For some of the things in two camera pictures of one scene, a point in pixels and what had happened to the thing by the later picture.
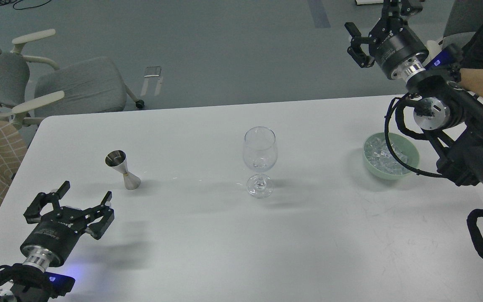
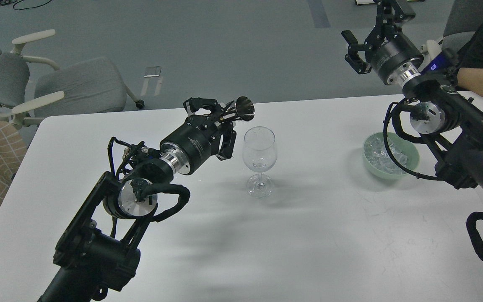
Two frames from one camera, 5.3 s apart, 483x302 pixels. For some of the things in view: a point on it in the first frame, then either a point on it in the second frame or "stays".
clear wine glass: [260, 151] stays
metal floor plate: [152, 71] stays
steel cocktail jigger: [117, 159] to [244, 108]
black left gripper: [58, 230] to [190, 144]
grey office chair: [24, 89] stays
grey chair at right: [466, 17] stays
